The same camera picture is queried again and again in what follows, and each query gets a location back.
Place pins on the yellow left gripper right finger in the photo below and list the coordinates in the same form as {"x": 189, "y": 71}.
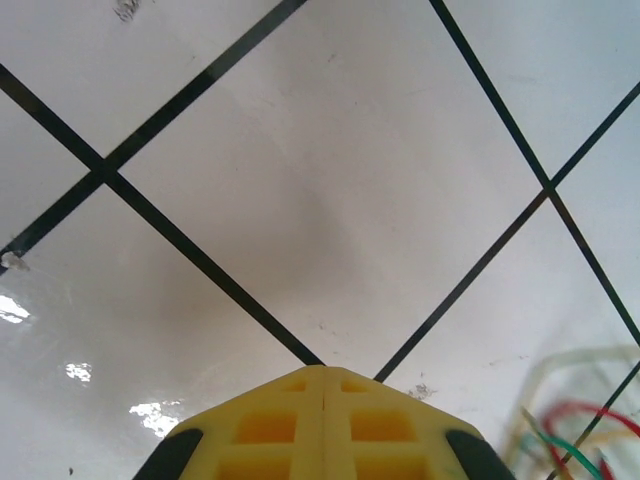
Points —
{"x": 380, "y": 440}

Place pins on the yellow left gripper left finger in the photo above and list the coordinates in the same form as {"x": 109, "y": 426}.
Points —
{"x": 270, "y": 440}

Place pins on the clear tape scrap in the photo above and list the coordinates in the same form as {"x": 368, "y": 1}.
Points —
{"x": 12, "y": 261}

